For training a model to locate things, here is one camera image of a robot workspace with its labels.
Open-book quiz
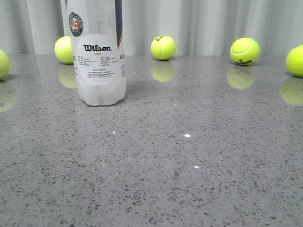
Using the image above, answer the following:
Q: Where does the yellow tennis ball far right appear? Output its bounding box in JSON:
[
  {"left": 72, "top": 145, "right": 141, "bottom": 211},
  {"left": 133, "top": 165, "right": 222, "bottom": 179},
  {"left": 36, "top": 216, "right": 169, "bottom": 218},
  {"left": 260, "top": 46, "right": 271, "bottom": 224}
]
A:
[{"left": 286, "top": 45, "right": 303, "bottom": 77}]

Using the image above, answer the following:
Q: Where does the yellow Roland Garros tennis ball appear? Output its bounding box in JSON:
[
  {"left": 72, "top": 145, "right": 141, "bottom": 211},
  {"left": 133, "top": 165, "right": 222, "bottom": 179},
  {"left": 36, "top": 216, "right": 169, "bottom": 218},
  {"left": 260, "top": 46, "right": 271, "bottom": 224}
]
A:
[{"left": 54, "top": 36, "right": 73, "bottom": 64}]

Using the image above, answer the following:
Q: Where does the yellow tennis ball centre back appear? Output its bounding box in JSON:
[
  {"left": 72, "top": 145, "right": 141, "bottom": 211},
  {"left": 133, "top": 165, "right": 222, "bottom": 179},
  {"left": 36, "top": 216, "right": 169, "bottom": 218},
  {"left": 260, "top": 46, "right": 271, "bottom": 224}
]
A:
[{"left": 151, "top": 35, "right": 176, "bottom": 60}]

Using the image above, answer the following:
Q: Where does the yellow tennis ball on table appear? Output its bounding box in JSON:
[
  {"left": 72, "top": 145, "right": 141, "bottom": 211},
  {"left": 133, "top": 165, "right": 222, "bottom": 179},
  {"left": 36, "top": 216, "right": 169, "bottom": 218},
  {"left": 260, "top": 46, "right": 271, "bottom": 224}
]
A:
[{"left": 230, "top": 37, "right": 261, "bottom": 65}]

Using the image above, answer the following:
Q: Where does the clear Wilson tennis ball can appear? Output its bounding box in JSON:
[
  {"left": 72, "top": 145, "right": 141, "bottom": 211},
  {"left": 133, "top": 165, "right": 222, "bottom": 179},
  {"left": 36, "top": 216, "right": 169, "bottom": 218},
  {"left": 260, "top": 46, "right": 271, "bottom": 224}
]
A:
[{"left": 65, "top": 0, "right": 126, "bottom": 106}]

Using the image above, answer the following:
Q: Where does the yellow Wilson tennis ball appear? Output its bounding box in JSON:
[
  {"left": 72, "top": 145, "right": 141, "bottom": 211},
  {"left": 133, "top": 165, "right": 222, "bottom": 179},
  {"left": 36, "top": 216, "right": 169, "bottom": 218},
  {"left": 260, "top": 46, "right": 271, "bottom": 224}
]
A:
[{"left": 0, "top": 50, "right": 11, "bottom": 80}]

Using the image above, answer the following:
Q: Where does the white pleated curtain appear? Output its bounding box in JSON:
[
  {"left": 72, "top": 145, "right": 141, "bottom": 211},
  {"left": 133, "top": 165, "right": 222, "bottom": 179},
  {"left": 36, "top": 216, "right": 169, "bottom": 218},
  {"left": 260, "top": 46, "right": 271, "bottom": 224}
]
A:
[{"left": 0, "top": 0, "right": 303, "bottom": 56}]

